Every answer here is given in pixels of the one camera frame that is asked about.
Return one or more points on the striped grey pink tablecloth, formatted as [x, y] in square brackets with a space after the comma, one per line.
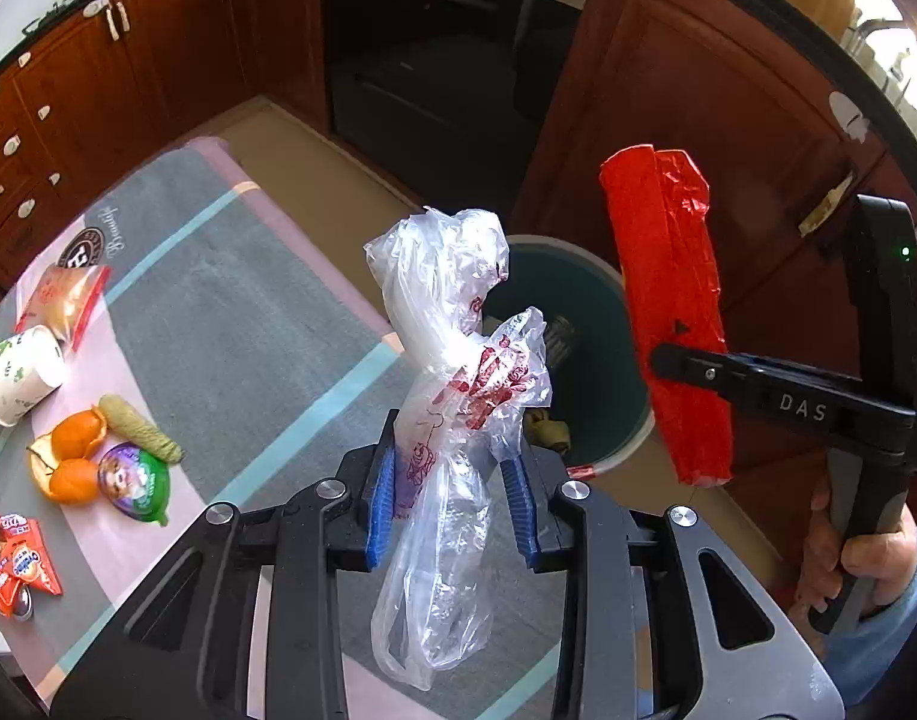
[225, 325]

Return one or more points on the red cola can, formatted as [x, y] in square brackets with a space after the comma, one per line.
[15, 599]

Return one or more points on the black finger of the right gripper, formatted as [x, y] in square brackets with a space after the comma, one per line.
[698, 368]

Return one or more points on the orange peel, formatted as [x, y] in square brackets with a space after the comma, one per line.
[62, 461]

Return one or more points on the white floral paper cup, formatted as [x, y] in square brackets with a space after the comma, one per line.
[31, 367]

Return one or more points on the red plastic bag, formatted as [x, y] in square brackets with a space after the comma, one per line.
[658, 202]

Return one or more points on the clear plastic bag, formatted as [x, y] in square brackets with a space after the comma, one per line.
[462, 416]

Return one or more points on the orange snack wrapper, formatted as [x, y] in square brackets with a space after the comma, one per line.
[24, 555]

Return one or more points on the round dog picture lid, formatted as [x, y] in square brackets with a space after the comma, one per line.
[136, 483]

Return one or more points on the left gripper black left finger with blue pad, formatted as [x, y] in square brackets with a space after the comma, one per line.
[240, 618]

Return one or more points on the light blue sleeve forearm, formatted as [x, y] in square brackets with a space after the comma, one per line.
[857, 660]

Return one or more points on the person's right hand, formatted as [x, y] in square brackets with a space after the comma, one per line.
[890, 559]

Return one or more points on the teal trash bin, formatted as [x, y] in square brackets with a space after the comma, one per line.
[597, 389]

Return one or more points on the black built-in oven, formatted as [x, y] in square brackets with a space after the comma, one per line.
[447, 97]

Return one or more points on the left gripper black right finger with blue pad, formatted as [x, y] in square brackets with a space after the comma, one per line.
[660, 618]

